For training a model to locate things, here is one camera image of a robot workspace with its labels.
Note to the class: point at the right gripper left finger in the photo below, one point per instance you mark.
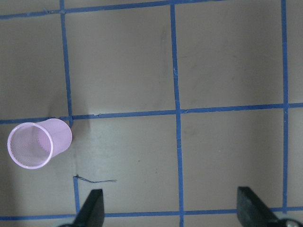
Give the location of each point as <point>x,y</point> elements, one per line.
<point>92,213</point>

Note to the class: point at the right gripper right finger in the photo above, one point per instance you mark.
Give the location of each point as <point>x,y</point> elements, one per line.
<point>252,212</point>

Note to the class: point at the pink mesh cup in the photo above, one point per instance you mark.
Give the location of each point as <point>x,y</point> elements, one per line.
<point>31,145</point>

